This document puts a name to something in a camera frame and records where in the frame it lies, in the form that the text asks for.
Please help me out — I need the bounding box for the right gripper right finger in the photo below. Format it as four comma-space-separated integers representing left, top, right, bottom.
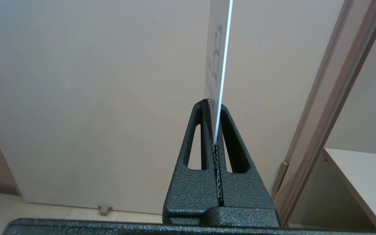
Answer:
215, 104, 280, 227

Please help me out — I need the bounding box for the white table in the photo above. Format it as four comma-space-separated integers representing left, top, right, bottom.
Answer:
323, 148, 376, 232

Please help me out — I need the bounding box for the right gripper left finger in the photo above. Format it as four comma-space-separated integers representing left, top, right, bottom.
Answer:
163, 99, 220, 226

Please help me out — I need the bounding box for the door hinge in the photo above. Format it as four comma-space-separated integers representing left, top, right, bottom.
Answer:
272, 162, 289, 199

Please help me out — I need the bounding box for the beige door frame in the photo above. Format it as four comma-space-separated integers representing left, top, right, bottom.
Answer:
271, 0, 376, 227

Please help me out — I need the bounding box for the beige door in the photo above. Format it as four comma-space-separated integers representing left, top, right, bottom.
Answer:
0, 0, 345, 215

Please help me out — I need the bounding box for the white door hanger sign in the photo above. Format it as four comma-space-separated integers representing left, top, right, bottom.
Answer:
204, 0, 234, 145

